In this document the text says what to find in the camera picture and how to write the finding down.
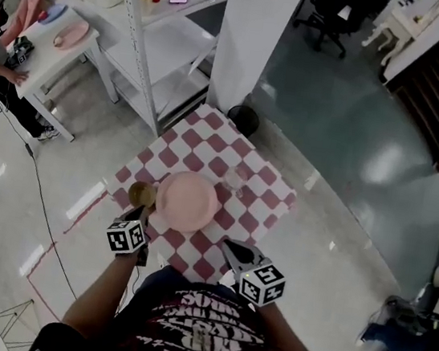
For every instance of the black round bin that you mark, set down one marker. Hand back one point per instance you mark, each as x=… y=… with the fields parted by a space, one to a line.
x=243 y=119

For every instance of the white metal shelf rack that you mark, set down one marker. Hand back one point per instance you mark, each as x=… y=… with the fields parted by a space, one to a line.
x=159 y=53

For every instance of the person's dark printed shirt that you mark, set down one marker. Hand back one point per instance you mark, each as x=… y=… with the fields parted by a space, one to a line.
x=200 y=338

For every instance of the person's left forearm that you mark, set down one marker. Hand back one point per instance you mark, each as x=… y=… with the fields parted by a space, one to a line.
x=101 y=296

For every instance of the black office chair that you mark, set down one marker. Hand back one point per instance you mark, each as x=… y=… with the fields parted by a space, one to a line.
x=327 y=15

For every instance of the pale pink dish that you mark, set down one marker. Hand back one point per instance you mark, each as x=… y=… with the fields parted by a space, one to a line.
x=71 y=36

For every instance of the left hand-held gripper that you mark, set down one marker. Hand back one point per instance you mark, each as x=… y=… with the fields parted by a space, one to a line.
x=125 y=238

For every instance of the white pillar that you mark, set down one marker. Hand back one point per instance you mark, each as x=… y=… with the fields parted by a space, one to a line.
x=247 y=32

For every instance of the checkered cloth table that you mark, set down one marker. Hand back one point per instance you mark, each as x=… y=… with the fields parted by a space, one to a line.
x=216 y=142

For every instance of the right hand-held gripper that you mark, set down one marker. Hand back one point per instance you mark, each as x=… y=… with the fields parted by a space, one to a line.
x=260 y=286

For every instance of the black handheld device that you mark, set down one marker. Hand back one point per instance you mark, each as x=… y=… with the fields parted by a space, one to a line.
x=20 y=51

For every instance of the pink cloth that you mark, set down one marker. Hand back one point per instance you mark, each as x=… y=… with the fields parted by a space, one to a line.
x=23 y=13

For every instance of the small brown bowl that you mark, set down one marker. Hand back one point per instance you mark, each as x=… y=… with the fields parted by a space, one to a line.
x=142 y=194

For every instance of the person's right forearm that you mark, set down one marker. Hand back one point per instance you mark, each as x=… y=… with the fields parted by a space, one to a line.
x=289 y=342

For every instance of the blue plate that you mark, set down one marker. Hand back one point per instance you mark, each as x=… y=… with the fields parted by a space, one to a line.
x=53 y=14

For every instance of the white ornate table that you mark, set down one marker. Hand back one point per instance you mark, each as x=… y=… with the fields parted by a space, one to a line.
x=403 y=22

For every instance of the pink plate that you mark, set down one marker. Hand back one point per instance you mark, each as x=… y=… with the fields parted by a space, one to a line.
x=185 y=202

